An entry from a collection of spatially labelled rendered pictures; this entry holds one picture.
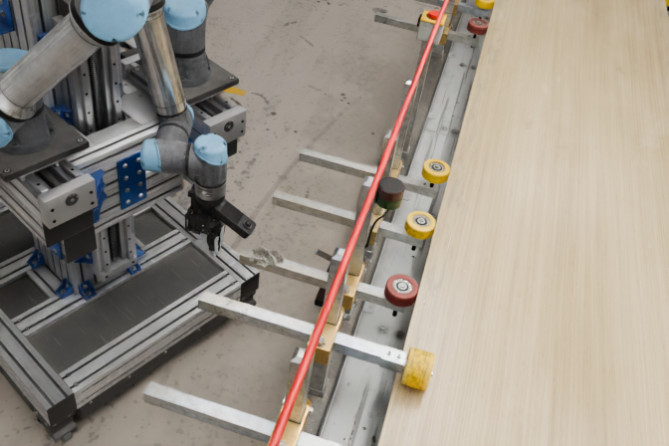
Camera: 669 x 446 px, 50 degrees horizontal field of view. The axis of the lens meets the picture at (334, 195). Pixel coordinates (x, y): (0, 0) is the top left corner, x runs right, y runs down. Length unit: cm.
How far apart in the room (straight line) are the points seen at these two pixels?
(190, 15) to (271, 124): 180
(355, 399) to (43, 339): 111
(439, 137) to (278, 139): 113
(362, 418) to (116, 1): 112
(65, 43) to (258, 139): 219
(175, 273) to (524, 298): 133
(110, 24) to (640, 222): 152
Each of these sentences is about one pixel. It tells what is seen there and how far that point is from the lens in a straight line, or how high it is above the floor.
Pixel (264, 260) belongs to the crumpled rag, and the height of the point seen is 87.
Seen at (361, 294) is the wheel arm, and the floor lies 85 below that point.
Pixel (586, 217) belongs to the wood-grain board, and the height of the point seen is 90.
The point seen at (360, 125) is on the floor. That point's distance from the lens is 381.
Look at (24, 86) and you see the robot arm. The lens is 161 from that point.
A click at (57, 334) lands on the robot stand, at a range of 253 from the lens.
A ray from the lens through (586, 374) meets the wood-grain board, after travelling 175.
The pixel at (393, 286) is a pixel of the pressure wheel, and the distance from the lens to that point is 175.
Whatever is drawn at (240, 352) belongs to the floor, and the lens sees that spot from 270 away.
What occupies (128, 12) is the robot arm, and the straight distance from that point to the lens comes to 143.
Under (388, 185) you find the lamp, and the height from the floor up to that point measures 117.
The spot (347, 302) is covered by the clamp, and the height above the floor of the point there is 85.
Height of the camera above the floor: 218
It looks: 41 degrees down
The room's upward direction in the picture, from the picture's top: 9 degrees clockwise
